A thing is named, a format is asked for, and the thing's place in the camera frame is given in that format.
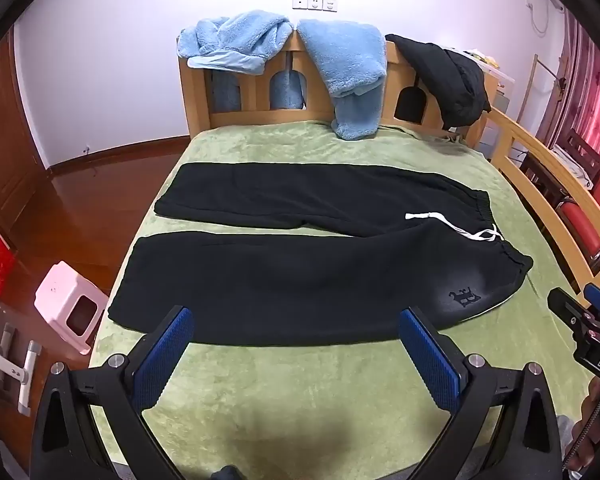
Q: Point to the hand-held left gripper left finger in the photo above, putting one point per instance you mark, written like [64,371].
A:
[162,360]

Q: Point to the pink plastic stool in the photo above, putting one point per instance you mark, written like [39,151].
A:
[60,290]

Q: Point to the wooden rack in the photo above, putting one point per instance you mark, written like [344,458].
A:
[530,90]

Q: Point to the pink curtain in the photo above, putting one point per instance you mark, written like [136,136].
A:
[590,85]

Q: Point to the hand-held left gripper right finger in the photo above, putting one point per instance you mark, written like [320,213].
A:
[430,360]

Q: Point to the white cloth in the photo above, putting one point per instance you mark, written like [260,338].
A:
[575,160]

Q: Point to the green blanket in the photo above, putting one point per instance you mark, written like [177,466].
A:
[305,400]

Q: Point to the black jacket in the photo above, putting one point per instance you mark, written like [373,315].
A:
[455,85]

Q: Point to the white metal rack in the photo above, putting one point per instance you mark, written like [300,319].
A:
[22,375]

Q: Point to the blue fleece pants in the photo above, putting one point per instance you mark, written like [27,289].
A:
[345,65]

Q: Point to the black pants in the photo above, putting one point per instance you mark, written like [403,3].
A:
[290,285]

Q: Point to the white wall switch plate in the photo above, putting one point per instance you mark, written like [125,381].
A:
[300,2]
[331,5]
[315,3]

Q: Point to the person's right hand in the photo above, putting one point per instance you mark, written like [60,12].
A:
[586,407]

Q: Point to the dark wooden chair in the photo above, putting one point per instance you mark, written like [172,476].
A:
[540,170]

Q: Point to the blue fleece jacket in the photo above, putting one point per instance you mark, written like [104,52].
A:
[230,40]

